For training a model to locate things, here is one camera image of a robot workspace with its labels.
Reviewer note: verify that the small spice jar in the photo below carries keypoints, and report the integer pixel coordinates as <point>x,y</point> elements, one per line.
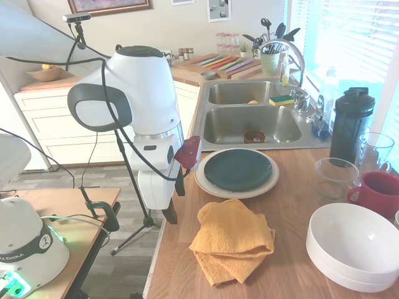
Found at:
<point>191,54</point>
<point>180,55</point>
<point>186,55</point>

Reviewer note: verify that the red knife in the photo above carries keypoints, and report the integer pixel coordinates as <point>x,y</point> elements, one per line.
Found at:
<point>225,63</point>

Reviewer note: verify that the small white sink fitting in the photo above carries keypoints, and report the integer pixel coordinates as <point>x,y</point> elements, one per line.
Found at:
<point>310,117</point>

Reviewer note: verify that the small potted green plant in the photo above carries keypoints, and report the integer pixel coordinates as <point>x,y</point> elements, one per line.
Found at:
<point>244,51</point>

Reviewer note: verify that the green utensil holder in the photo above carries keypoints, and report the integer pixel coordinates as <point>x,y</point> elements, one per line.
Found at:
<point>270,63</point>

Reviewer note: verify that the yellow and green sponge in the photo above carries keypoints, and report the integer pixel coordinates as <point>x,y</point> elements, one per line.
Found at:
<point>281,100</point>

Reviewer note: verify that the orange terry cloth towel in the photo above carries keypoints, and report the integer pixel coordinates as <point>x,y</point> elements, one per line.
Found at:
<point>232,236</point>

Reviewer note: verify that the white shaker drawer cabinet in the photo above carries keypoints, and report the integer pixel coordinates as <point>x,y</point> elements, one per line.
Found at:
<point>62,130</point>

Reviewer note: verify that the wooden fruit bowl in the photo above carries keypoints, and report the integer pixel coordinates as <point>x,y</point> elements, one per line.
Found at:
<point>45,75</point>

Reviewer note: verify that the dark red wrist camera mount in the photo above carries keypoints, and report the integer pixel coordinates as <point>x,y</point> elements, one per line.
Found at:
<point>187,152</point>

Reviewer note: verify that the white window blinds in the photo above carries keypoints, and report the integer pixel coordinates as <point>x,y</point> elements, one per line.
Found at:
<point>343,31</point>

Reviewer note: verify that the clear Dawn dish soap bottle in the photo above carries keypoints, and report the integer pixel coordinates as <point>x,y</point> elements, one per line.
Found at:
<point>324,124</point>

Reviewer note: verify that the clear plastic cup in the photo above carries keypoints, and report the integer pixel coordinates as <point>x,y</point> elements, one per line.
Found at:
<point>333,180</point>

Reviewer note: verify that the dark C-clamp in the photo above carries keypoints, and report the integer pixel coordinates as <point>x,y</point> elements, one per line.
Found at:
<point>107,215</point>

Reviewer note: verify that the chrome gooseneck faucet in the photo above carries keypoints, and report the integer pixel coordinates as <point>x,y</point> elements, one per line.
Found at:
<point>297,53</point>

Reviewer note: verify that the white ceramic bowl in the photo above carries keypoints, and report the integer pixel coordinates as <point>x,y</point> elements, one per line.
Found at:
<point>330,275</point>
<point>349,236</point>

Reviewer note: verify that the black spatula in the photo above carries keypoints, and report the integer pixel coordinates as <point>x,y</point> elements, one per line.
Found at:
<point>280,29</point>

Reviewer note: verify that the framed wall picture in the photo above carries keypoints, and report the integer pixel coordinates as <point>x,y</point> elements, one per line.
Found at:
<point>109,6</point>

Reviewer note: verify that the purple knife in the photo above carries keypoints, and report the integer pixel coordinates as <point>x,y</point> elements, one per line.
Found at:
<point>238,66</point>

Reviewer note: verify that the small grey bowl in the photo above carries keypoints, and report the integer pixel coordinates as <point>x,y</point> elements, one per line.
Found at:
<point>208,75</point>

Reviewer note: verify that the orange knife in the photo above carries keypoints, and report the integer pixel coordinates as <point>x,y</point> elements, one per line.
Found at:
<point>218,61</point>

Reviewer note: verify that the grey camera on stand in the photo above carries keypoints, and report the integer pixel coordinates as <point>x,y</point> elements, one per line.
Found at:
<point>76,18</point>

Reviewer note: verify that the yellow fruit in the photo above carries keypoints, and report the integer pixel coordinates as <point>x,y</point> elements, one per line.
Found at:
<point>46,66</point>

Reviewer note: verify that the teal knife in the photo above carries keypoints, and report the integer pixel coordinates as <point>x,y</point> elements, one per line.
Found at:
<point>209,59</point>

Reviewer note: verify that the black slotted spoon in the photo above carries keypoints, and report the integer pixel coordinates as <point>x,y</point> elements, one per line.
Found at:
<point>266,23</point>

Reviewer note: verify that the red mug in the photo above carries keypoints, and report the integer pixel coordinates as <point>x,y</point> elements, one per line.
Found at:
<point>380,193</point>

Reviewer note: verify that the brown bowl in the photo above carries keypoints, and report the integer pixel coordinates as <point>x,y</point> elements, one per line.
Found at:
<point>254,137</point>

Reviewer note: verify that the green knife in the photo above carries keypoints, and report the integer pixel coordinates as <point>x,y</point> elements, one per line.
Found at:
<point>230,64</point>

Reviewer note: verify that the black kitchen utensil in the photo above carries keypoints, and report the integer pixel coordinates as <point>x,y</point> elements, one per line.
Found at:
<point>293,33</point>
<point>248,38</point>

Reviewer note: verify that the clear bottle with yellow liquid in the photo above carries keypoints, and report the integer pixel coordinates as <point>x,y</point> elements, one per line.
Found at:
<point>284,74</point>

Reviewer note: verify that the wooden cutting board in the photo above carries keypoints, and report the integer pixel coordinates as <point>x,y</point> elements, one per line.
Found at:
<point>249,70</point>

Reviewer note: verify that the glass jar with checked lid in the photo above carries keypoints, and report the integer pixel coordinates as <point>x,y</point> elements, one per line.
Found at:
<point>227,44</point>
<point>219,45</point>
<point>235,44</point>

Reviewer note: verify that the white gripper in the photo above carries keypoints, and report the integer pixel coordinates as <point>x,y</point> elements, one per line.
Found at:
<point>154,155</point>

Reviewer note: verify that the clear drinking glass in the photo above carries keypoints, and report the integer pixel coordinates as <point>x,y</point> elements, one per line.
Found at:
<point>375,149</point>

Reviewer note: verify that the dark blue plate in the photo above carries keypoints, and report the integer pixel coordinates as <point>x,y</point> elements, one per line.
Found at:
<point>237,169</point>

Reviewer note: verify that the black shaker bottle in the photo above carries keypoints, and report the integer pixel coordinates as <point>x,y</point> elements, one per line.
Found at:
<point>350,130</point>

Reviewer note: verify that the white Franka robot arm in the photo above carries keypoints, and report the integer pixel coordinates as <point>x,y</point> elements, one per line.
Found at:
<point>140,93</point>

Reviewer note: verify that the small glass shaker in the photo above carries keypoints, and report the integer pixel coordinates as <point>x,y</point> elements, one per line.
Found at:
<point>171,59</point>

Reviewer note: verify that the small white wall poster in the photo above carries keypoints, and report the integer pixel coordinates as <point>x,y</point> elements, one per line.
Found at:
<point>178,2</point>

